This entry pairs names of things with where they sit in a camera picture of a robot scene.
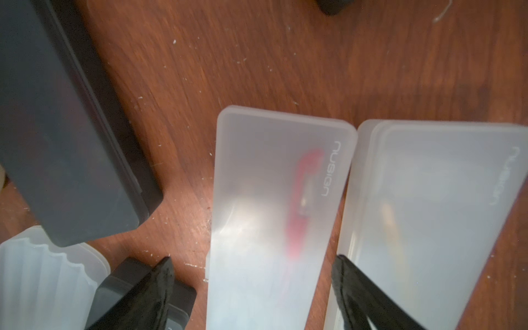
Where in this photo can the translucent case red content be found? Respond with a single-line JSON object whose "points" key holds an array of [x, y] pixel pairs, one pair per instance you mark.
{"points": [[278, 183]]}

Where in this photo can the translucent case right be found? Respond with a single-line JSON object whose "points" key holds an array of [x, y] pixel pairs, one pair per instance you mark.
{"points": [[425, 204]]}

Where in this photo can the ribbed translucent pencil case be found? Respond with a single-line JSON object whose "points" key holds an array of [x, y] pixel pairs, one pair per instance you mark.
{"points": [[44, 286]]}

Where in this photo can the black pencil case front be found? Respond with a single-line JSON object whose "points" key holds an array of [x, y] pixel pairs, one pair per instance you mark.
{"points": [[122, 280]]}

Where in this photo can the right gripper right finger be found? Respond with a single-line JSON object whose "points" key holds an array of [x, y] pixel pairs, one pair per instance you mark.
{"points": [[362, 303]]}

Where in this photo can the black pencil case upright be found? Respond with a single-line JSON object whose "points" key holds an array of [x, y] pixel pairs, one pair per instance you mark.
{"points": [[66, 142]]}

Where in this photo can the black pencil case tilted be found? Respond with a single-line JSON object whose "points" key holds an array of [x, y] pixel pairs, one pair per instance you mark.
{"points": [[332, 7]]}

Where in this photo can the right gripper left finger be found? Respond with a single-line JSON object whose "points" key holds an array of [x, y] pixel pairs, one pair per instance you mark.
{"points": [[145, 306]]}

